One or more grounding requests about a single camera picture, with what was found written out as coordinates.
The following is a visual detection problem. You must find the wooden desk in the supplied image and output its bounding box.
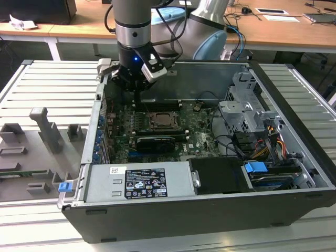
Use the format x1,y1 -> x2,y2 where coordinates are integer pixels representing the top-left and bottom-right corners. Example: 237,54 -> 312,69
0,0 -> 336,61

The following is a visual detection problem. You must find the black computer box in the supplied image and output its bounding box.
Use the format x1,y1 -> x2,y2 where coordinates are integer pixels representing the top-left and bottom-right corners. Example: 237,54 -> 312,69
0,0 -> 77,26

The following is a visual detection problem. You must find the hard disk in blue carrier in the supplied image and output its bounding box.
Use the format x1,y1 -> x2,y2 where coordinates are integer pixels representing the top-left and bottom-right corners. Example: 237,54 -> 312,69
243,160 -> 302,192

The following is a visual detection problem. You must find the silver power supply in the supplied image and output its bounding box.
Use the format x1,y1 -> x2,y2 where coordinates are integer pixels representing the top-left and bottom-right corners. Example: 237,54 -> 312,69
83,161 -> 197,203

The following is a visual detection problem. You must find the blue cable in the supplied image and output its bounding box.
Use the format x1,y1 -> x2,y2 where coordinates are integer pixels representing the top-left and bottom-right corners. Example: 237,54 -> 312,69
227,25 -> 247,62

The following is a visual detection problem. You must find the crumpled white paper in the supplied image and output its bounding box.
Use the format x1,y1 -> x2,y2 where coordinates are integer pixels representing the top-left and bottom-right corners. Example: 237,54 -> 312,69
9,14 -> 38,30

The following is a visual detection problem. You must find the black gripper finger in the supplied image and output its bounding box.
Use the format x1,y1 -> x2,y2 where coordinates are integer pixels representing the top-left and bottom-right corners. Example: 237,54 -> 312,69
110,68 -> 139,109
137,82 -> 152,109

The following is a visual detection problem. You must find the white paper sheet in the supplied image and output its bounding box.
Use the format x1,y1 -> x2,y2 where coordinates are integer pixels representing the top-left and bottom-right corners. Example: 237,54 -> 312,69
263,14 -> 301,23

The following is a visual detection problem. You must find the metal socket cover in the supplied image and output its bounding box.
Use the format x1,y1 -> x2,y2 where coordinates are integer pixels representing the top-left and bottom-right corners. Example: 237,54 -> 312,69
149,111 -> 182,130

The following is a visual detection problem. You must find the blue case latch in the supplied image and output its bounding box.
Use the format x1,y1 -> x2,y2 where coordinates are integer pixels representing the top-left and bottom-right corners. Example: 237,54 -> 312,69
58,182 -> 73,194

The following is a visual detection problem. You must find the silver metal drive cage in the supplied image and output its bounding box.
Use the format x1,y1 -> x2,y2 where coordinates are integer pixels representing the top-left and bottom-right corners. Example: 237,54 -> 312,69
217,72 -> 284,138

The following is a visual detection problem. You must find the black open PC case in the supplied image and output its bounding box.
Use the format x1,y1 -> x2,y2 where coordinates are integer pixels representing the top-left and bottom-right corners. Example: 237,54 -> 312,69
60,58 -> 336,245

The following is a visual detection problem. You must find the grey laptop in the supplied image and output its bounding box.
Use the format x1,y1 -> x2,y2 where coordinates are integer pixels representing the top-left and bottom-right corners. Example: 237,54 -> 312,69
302,12 -> 336,26

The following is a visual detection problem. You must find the grey parts rack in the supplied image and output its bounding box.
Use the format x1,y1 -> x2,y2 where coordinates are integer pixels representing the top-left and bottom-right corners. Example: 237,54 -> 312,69
0,107 -> 89,203

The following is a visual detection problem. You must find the green RAM stick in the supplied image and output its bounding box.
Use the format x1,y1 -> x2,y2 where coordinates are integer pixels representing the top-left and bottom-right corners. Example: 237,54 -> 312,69
0,170 -> 50,176

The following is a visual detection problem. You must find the yellow red wire bundle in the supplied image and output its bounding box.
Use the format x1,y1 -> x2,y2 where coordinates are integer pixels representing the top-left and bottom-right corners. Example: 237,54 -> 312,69
251,125 -> 287,159

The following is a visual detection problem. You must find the CPU socket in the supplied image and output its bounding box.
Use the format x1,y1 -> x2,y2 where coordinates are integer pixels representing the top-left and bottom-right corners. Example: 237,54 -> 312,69
148,110 -> 183,131

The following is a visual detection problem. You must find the green motherboard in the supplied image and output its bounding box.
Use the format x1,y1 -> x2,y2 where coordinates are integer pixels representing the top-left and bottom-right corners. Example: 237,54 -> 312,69
106,99 -> 225,164

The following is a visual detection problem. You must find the black plastic shroud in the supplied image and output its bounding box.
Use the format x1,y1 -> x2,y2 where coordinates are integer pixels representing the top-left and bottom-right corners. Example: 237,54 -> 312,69
188,156 -> 254,195

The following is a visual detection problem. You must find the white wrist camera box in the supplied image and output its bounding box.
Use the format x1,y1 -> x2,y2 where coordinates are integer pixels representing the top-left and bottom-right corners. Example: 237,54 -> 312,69
141,52 -> 168,83

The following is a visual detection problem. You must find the grey plastic case handle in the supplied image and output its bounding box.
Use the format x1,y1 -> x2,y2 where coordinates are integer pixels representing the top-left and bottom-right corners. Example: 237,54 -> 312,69
96,58 -> 119,77

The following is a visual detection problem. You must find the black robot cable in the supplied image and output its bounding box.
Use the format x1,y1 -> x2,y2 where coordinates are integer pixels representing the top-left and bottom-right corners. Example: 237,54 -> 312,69
104,2 -> 118,35

